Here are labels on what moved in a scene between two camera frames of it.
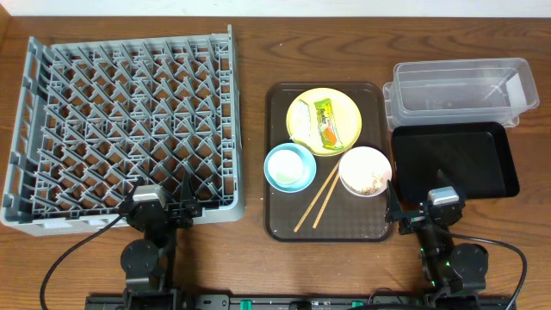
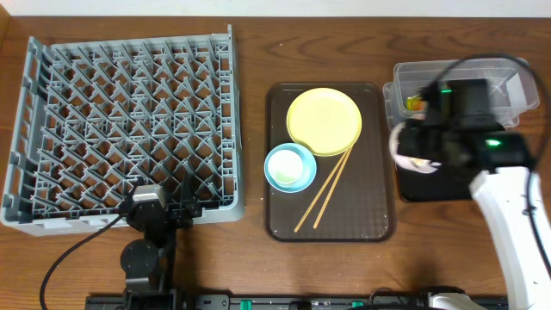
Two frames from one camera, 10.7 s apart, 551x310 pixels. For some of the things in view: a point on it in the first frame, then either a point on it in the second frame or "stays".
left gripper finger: [140, 181] stays
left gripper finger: [188, 192] stays
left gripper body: [168, 211] stays
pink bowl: [364, 171] to [411, 164]
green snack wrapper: [329, 127] to [416, 103]
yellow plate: [302, 122] stays
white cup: [285, 167] stays
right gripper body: [414, 222] to [436, 144]
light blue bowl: [308, 171] stays
